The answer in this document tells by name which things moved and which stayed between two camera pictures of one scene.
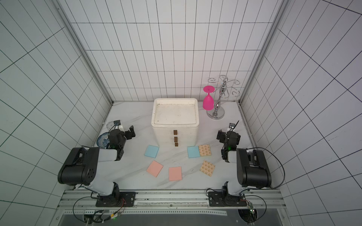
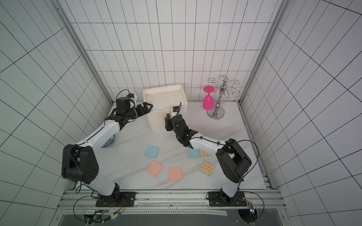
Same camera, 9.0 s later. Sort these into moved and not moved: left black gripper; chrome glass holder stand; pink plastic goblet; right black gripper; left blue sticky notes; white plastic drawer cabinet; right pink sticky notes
Moved: left black gripper; right black gripper; white plastic drawer cabinet
Not moved: pink plastic goblet; right pink sticky notes; left blue sticky notes; chrome glass holder stand
